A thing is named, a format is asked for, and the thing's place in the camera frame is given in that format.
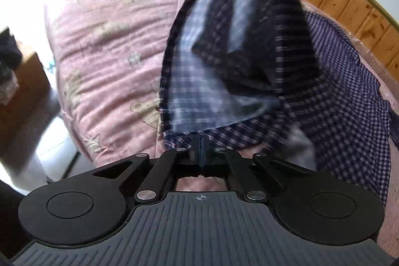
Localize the blue gingham check shirt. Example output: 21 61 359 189
165 0 394 206

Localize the dark cloth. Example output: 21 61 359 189
0 27 23 81

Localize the wooden headboard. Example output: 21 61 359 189
270 0 399 75

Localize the brown wooden nightstand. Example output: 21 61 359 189
0 38 61 157

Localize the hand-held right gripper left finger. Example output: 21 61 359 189
94 134 202 203

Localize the dark blue striped plaid shirt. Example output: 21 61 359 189
159 0 321 152

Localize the pink printed quilt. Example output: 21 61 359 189
44 0 399 260

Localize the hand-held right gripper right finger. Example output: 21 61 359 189
202 134 312 202

